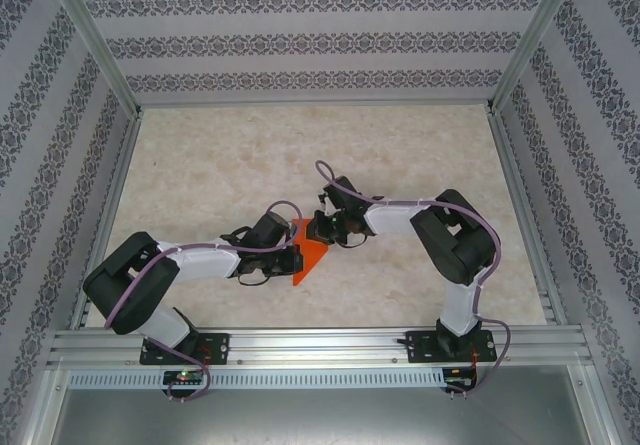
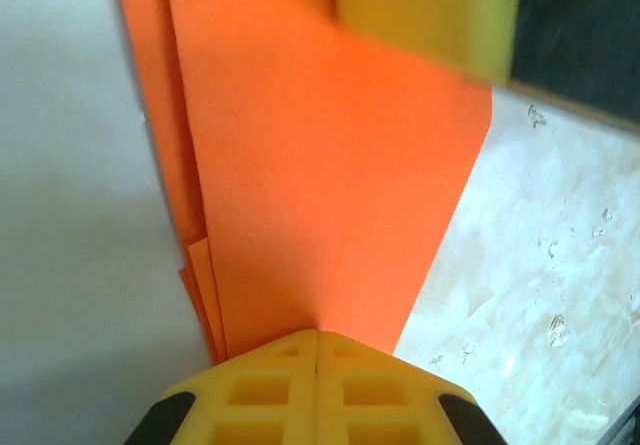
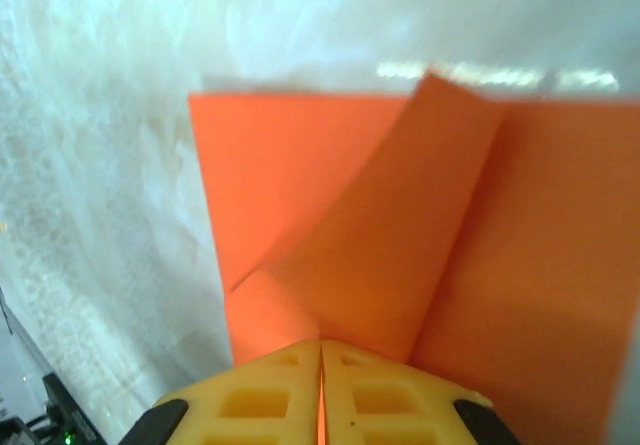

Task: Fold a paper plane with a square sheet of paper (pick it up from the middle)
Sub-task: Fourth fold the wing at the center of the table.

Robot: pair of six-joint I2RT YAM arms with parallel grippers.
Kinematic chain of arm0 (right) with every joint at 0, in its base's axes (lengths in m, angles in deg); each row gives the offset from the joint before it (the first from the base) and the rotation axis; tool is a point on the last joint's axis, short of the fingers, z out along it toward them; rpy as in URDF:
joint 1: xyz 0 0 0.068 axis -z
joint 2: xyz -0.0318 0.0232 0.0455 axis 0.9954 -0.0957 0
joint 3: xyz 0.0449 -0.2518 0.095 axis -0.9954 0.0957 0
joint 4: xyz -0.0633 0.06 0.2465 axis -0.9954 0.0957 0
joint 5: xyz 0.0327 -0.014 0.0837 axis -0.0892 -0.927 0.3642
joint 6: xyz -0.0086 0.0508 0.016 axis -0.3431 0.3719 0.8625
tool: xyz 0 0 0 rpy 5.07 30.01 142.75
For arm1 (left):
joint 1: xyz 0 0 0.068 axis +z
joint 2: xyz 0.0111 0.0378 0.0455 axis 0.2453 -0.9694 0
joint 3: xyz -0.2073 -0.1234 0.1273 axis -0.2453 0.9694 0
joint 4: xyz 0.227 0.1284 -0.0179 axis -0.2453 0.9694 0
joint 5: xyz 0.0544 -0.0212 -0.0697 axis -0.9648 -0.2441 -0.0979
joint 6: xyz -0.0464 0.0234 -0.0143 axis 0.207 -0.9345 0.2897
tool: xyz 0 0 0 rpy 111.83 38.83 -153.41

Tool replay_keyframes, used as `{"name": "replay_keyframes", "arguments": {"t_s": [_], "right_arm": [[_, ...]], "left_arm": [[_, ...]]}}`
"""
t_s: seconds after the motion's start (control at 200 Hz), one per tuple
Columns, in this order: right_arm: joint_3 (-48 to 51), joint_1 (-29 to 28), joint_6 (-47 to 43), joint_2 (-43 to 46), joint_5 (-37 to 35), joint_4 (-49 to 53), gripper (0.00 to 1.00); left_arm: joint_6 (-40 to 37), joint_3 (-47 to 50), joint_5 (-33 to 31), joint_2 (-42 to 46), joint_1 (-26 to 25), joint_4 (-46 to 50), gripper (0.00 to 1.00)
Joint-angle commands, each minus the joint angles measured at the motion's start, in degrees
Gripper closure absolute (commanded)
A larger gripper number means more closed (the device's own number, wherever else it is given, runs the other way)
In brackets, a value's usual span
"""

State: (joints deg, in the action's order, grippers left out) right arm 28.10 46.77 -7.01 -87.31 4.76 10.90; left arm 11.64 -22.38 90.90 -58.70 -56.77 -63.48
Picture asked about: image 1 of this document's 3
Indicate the orange paper sheet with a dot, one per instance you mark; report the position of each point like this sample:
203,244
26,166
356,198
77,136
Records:
310,265

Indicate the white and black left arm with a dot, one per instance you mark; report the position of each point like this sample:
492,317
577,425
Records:
205,265

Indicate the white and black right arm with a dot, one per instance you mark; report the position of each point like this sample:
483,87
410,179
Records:
395,217

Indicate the grey sheet metal panel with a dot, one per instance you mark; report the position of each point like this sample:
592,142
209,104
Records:
320,420

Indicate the circuit board with green light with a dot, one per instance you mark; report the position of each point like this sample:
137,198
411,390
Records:
182,377

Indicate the small dark circuit board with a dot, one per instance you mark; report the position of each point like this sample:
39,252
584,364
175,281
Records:
456,379

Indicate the aluminium mounting rail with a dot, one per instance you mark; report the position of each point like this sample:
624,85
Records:
320,344

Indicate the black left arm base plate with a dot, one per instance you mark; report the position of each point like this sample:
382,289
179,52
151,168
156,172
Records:
218,349

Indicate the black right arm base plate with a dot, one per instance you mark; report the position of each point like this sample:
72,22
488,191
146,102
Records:
419,351

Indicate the aluminium side rail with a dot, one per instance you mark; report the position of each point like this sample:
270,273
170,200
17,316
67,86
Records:
111,205
522,205

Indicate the aluminium frame post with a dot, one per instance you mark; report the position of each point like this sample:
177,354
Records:
92,35
535,35

